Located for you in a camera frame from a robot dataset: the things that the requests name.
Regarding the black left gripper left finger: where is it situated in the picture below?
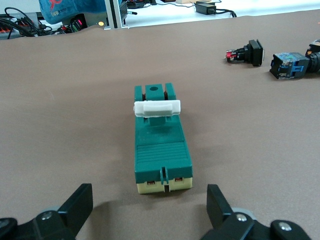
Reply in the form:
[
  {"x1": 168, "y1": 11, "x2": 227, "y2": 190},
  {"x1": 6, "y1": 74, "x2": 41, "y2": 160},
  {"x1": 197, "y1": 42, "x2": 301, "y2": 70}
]
[{"x1": 0, "y1": 183, "x2": 94, "y2": 240}]

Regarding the black adapter cable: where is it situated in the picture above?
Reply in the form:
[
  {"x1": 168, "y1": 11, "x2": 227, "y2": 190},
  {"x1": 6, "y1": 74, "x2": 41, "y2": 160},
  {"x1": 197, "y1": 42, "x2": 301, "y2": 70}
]
[{"x1": 214, "y1": 8, "x2": 238, "y2": 19}]

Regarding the brown table mat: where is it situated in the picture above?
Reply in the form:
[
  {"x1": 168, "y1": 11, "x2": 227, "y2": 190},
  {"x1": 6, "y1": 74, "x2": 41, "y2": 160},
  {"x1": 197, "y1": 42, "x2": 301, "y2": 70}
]
[{"x1": 0, "y1": 9, "x2": 320, "y2": 240}]

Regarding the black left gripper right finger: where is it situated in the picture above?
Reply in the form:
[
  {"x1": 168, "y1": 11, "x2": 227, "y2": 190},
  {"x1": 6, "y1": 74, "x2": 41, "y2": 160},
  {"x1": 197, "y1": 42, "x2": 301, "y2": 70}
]
[{"x1": 199, "y1": 184, "x2": 312, "y2": 240}]

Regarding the black finned device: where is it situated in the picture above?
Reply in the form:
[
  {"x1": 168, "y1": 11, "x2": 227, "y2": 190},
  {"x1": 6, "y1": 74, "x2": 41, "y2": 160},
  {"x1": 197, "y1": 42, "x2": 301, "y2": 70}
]
[{"x1": 119, "y1": 1, "x2": 138, "y2": 19}]

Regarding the black button blue contact block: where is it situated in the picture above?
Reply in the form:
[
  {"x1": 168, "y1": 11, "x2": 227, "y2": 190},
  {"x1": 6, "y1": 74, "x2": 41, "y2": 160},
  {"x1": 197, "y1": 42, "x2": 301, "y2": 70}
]
[{"x1": 269, "y1": 48, "x2": 320, "y2": 81}]

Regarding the black power adapter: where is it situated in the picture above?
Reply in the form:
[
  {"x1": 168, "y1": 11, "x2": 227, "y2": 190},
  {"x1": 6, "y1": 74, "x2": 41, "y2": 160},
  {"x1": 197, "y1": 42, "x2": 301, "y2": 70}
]
[{"x1": 195, "y1": 0, "x2": 217, "y2": 15}]

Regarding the aluminium profile upright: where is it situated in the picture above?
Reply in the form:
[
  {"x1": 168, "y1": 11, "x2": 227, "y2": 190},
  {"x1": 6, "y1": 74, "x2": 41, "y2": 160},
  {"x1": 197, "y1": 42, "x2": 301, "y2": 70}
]
[{"x1": 103, "y1": 0, "x2": 130, "y2": 30}]

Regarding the green load switch white handle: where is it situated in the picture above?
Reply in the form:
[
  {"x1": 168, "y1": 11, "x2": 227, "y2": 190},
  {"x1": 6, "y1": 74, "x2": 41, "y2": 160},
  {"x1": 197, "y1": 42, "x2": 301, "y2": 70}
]
[{"x1": 133, "y1": 82, "x2": 194, "y2": 195}]

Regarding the blue cloth red print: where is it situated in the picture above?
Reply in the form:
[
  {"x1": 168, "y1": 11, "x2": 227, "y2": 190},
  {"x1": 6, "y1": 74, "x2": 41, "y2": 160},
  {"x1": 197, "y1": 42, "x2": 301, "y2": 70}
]
[{"x1": 38, "y1": 0, "x2": 107, "y2": 25}]

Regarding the grey box yellow light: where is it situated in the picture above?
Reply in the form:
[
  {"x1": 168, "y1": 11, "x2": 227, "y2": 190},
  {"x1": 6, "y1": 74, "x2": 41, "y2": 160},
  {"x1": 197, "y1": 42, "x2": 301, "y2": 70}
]
[{"x1": 84, "y1": 12, "x2": 111, "y2": 28}]

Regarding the black cable bundle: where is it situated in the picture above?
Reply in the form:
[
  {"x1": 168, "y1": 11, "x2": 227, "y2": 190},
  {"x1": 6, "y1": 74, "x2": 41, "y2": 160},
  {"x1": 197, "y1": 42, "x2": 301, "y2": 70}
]
[{"x1": 0, "y1": 6, "x2": 55, "y2": 40}]

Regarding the black device red display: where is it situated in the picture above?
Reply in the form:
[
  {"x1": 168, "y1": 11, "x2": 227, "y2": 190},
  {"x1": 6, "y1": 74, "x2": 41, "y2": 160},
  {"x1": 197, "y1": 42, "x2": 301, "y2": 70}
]
[{"x1": 68, "y1": 14, "x2": 88, "y2": 33}]

